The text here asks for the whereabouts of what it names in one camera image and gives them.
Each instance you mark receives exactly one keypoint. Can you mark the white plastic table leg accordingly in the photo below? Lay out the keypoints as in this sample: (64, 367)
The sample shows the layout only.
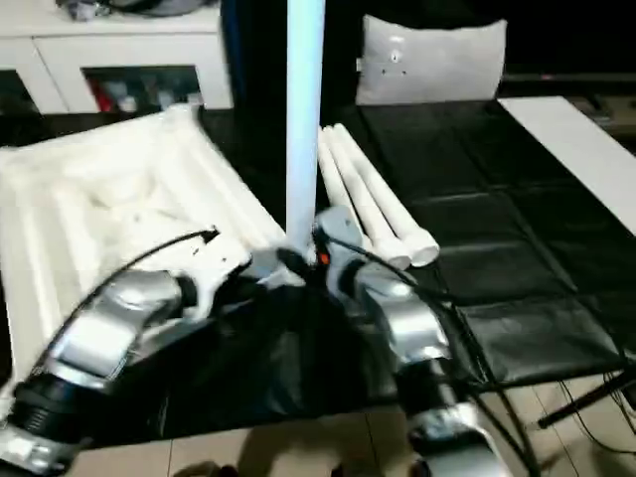
(352, 174)
(371, 174)
(303, 124)
(329, 174)

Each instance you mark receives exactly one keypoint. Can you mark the white plastic table top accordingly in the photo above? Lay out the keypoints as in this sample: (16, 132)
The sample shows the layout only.
(99, 174)

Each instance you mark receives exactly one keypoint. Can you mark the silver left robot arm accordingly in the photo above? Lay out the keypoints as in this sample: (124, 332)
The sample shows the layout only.
(99, 338)

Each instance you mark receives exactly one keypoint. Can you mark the black mat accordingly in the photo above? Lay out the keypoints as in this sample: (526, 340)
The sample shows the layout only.
(497, 223)

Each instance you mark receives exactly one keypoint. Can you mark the dark blue cabinet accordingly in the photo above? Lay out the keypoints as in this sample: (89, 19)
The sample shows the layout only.
(233, 49)

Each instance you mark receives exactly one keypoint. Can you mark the grey cushion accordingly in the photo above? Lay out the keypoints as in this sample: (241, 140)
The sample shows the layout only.
(437, 59)

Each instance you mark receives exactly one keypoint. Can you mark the white cabinet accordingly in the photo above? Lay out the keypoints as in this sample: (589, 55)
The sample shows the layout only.
(124, 45)

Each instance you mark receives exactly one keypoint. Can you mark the white board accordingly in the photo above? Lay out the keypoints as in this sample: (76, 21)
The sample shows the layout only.
(571, 144)

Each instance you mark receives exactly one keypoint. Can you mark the dark grey bag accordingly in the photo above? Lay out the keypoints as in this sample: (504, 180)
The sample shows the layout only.
(149, 6)

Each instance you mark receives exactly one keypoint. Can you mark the black stand leg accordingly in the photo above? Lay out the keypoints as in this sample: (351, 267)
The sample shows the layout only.
(581, 402)

